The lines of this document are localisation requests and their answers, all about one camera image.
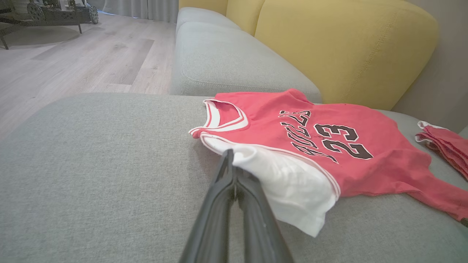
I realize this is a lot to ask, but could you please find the grey sofa seat cushion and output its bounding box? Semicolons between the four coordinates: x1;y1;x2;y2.
171;21;322;103
176;7;242;35

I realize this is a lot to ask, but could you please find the red white Bulls 23 jersey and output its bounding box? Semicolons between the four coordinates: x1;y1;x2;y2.
189;89;468;237

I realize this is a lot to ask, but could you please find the large grey sofa seat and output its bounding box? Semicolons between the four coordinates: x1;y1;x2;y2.
0;92;468;263

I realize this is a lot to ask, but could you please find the black wheeled cart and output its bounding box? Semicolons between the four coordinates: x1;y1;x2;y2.
0;0;99;50

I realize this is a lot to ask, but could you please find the grey curtain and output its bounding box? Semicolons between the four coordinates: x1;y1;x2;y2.
88;0;180;23

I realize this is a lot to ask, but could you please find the big yellow sofa back cushion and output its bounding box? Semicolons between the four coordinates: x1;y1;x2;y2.
255;0;439;111

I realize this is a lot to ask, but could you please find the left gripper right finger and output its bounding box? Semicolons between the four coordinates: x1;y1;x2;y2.
234;166;294;263

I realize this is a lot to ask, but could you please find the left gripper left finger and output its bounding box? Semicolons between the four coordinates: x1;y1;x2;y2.
179;149;235;263

